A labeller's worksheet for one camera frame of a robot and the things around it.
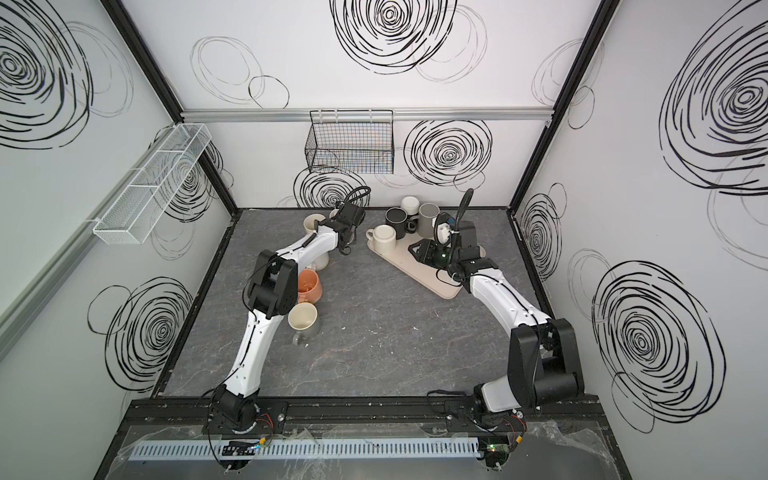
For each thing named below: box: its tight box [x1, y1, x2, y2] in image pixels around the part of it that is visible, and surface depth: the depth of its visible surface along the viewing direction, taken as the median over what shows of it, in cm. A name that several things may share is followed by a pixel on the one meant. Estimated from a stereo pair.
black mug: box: [385, 206, 417, 240], surface depth 108 cm
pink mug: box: [303, 213, 326, 234], surface depth 107 cm
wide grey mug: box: [418, 202, 440, 238], surface depth 108 cm
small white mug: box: [401, 196, 420, 215], surface depth 112 cm
